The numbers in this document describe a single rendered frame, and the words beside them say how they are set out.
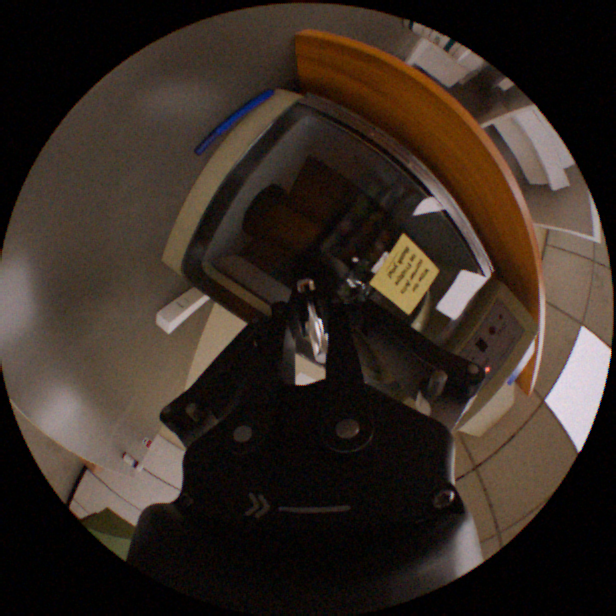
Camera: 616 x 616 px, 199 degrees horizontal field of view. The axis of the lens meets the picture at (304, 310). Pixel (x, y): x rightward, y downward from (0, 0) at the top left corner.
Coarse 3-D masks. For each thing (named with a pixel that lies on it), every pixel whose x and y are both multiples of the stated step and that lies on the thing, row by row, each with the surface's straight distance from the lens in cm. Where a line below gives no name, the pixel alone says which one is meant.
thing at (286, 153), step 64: (320, 128) 25; (256, 192) 22; (320, 192) 21; (384, 192) 23; (192, 256) 25; (256, 256) 21; (320, 256) 20; (384, 256) 22; (448, 256) 28; (448, 320) 31; (384, 384) 32
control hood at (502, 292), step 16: (496, 288) 38; (480, 304) 37; (512, 304) 39; (480, 320) 36; (528, 320) 41; (464, 336) 35; (528, 336) 41; (512, 352) 39; (512, 368) 39; (496, 384) 38; (400, 400) 36; (480, 400) 38; (464, 416) 38
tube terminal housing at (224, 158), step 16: (272, 96) 32; (288, 96) 31; (256, 112) 30; (272, 112) 29; (240, 128) 29; (256, 128) 28; (224, 144) 28; (240, 144) 27; (224, 160) 27; (208, 176) 27; (224, 176) 26; (192, 192) 28; (208, 192) 26; (192, 208) 27; (176, 224) 29; (192, 224) 27; (176, 240) 29; (176, 256) 29; (176, 272) 29; (464, 320) 37
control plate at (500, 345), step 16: (496, 304) 37; (496, 320) 37; (512, 320) 39; (480, 336) 35; (496, 336) 37; (512, 336) 38; (464, 352) 35; (480, 352) 36; (496, 352) 37; (496, 368) 38
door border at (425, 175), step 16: (304, 96) 29; (336, 112) 27; (368, 128) 27; (384, 144) 26; (400, 144) 27; (400, 160) 26; (416, 176) 26; (432, 176) 27; (432, 192) 27; (448, 208) 28; (464, 224) 30; (480, 256) 34
